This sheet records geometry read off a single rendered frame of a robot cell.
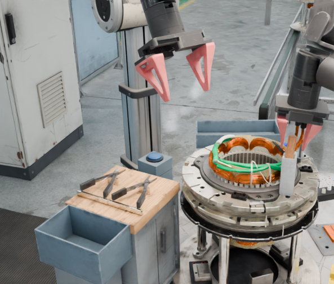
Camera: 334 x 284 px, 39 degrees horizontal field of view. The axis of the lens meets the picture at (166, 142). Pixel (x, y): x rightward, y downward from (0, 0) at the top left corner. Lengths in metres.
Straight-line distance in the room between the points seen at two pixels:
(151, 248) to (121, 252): 0.13
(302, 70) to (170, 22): 0.28
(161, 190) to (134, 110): 0.40
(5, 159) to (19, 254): 0.93
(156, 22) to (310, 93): 0.33
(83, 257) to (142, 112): 0.61
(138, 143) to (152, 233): 0.45
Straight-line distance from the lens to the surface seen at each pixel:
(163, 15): 0.79
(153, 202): 1.06
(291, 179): 1.02
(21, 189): 3.34
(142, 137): 1.47
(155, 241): 1.12
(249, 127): 1.48
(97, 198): 1.07
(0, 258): 2.74
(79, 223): 1.09
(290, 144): 0.99
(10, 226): 2.96
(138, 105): 1.42
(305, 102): 0.93
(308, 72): 0.91
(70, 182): 3.32
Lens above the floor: 1.65
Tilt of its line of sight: 26 degrees down
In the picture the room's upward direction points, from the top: 2 degrees counter-clockwise
